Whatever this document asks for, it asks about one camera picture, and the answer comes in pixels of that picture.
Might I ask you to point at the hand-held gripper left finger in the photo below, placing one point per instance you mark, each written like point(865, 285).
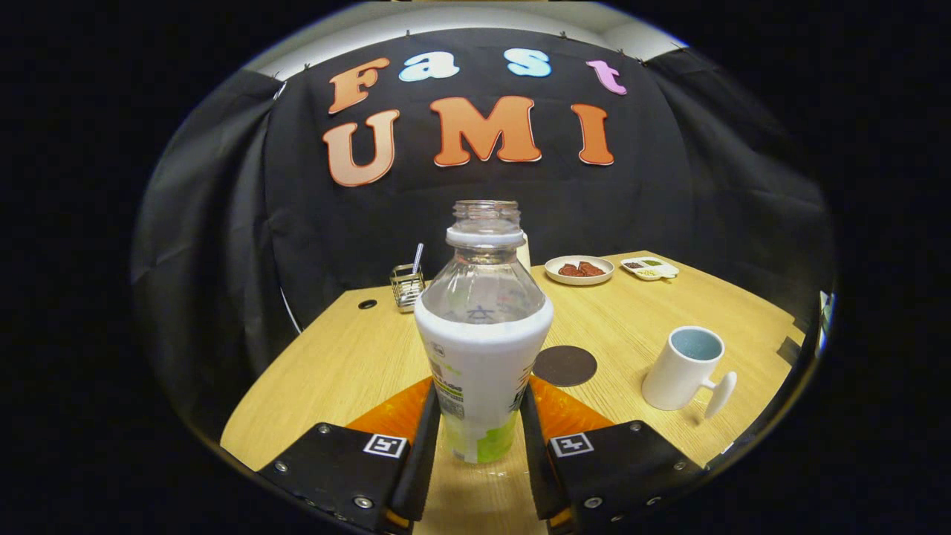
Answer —
point(416, 475)

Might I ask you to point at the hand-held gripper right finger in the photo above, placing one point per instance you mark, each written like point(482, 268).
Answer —
point(539, 475)

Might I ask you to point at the dark brown round coaster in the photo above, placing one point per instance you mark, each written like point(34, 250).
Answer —
point(566, 365)

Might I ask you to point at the clear juice bottle white label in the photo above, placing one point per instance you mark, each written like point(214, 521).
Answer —
point(483, 357)

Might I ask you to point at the white cup blue inside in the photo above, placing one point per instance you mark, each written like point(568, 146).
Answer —
point(676, 379)

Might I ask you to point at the wooden table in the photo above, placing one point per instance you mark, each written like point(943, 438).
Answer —
point(342, 371)

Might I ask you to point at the white round plate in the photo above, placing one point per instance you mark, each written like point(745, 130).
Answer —
point(579, 281)

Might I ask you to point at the brown meat pieces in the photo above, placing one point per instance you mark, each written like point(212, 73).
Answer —
point(581, 270)

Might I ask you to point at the white toaster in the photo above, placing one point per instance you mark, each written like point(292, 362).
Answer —
point(524, 254)

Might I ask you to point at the white divided condiment dish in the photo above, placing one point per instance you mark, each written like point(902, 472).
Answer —
point(650, 267)

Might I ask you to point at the black backdrop cloth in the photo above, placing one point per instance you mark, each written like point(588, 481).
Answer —
point(594, 208)

